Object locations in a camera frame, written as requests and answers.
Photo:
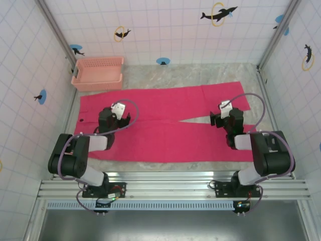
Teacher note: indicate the pink long pants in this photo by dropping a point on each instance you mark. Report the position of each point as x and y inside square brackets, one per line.
[163, 140]

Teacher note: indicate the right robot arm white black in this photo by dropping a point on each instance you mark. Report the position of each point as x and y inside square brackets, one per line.
[273, 160]

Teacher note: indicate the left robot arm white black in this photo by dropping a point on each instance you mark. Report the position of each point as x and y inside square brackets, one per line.
[72, 165]

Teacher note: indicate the pink plastic basket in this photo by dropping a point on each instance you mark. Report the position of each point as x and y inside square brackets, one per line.
[97, 72]

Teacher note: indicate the blue circle fin sticker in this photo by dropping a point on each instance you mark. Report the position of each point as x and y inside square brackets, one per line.
[163, 61]

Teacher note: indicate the blue circle seal sticker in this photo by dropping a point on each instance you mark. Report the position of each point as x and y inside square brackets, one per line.
[42, 96]

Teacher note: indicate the left controller board green light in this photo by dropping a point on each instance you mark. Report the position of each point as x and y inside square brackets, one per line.
[113, 195]

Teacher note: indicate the controller board green light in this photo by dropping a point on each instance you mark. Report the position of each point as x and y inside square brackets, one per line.
[113, 195]
[242, 205]

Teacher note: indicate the blue circle dolphin sticker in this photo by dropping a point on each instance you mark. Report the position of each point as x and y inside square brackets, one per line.
[76, 49]

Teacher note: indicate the right controller board green light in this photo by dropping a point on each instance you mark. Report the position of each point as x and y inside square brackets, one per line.
[242, 205]

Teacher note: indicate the grey metal lower panel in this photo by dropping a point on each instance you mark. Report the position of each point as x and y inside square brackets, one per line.
[175, 226]

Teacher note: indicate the blue patches corner sticker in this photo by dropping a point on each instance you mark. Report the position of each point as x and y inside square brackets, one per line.
[280, 18]

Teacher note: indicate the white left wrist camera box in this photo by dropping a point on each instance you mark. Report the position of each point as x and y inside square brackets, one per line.
[118, 109]

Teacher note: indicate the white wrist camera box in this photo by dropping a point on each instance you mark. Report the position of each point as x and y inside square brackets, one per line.
[225, 105]
[118, 109]

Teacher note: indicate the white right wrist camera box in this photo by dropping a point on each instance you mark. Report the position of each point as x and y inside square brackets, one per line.
[225, 105]

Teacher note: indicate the aluminium side rail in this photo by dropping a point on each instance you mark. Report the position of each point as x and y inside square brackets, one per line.
[270, 110]
[69, 118]

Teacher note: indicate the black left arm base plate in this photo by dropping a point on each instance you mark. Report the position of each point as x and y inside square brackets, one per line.
[119, 189]

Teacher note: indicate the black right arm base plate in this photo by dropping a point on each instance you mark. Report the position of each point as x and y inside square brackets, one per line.
[220, 189]

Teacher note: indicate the aluminium front rail beam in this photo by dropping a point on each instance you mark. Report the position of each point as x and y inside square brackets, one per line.
[175, 187]

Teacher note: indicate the aluminium corner post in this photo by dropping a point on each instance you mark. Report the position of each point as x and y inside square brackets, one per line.
[278, 35]
[57, 32]

